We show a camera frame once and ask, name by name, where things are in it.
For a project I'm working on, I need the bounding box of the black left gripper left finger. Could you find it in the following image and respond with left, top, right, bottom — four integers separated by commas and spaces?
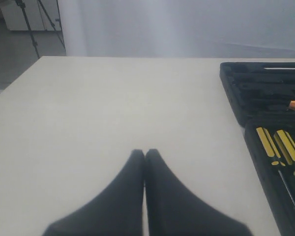
44, 149, 145, 236

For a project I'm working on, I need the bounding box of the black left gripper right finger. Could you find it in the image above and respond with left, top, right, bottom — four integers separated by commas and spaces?
145, 149, 252, 236

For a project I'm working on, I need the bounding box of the black plastic tool case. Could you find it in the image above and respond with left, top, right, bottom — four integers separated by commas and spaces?
219, 62, 295, 236

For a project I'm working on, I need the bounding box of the large yellow black screwdriver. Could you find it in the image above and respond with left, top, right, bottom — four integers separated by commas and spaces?
256, 127, 295, 209

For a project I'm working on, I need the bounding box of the middle yellow black screwdriver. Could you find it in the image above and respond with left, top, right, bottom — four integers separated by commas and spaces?
274, 130, 295, 176

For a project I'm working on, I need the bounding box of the white backdrop curtain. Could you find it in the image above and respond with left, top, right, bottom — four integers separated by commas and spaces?
59, 0, 295, 58

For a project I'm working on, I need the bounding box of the black tripod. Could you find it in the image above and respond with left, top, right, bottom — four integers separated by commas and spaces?
0, 0, 64, 83

